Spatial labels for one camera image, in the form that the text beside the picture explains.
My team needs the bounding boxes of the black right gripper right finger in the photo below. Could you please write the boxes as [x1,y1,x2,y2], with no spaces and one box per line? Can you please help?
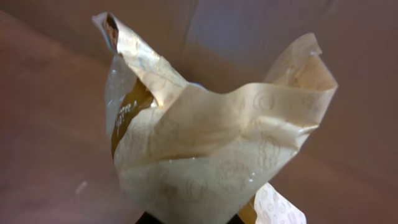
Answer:
[227,215,244,224]

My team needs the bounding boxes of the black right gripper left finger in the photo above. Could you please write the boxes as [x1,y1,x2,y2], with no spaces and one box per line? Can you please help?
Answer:
[135,212,163,224]

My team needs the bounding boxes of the brown snack packet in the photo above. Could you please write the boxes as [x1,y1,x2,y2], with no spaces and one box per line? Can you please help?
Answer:
[92,12,338,223]

